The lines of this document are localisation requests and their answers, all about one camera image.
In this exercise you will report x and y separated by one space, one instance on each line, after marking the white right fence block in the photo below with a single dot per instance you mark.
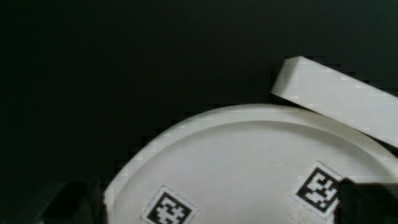
339 96

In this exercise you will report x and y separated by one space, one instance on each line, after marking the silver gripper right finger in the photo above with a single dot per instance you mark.
369 203

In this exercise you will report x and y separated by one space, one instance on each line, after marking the white round table top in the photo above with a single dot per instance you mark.
243 167

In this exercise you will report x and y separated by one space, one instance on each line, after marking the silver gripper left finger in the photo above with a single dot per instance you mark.
77 206

